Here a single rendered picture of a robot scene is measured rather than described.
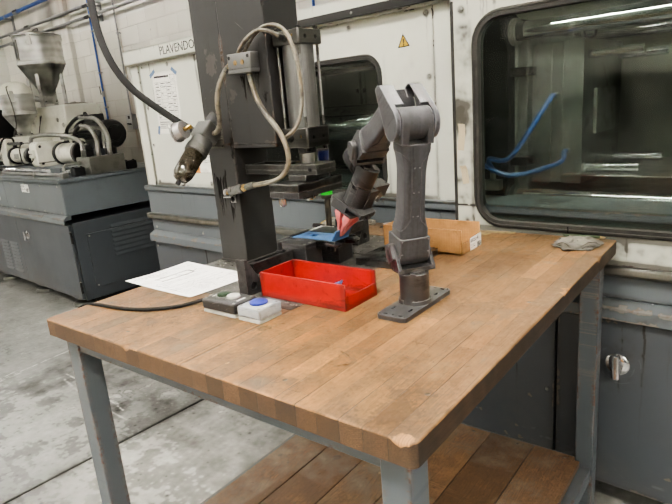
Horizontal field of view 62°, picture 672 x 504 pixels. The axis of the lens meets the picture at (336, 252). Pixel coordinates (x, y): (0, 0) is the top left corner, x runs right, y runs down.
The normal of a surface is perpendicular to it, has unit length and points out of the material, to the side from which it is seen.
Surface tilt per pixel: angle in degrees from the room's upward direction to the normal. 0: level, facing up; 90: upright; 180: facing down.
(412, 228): 100
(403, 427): 0
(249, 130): 90
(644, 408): 90
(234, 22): 90
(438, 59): 90
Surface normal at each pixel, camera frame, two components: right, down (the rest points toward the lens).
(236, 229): -0.61, 0.25
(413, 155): 0.30, 0.37
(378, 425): -0.08, -0.96
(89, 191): 0.76, 0.11
